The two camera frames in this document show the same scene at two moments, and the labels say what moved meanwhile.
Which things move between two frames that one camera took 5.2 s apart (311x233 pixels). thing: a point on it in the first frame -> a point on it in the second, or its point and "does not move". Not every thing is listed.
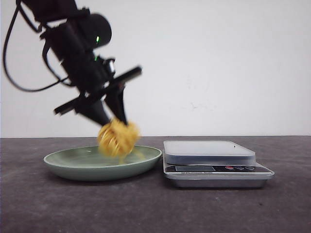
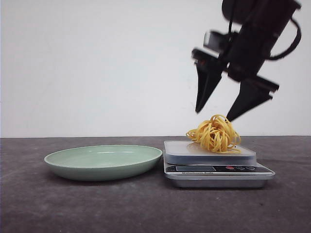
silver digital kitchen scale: [213, 164] does not move
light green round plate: [88, 164] does not move
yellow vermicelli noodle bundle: [118, 138] -> [217, 135]
